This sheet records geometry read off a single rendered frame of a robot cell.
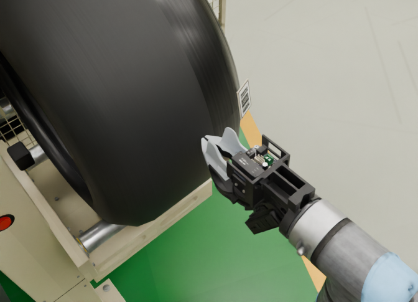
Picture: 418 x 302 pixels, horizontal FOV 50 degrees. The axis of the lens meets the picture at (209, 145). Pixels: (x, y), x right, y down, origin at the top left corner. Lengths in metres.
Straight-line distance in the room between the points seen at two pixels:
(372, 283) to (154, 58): 0.40
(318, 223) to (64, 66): 0.38
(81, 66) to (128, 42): 0.07
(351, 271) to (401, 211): 1.66
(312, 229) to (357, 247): 0.06
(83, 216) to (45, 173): 0.18
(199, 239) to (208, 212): 0.14
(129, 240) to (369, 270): 0.63
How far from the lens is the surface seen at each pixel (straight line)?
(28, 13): 0.65
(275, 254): 1.97
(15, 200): 0.89
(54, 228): 1.01
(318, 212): 0.58
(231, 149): 0.69
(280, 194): 0.60
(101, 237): 1.01
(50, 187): 1.24
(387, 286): 0.55
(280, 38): 2.77
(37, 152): 1.16
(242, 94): 0.75
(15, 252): 1.02
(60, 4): 0.64
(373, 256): 0.56
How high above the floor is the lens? 1.82
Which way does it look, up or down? 55 degrees down
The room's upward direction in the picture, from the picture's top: straight up
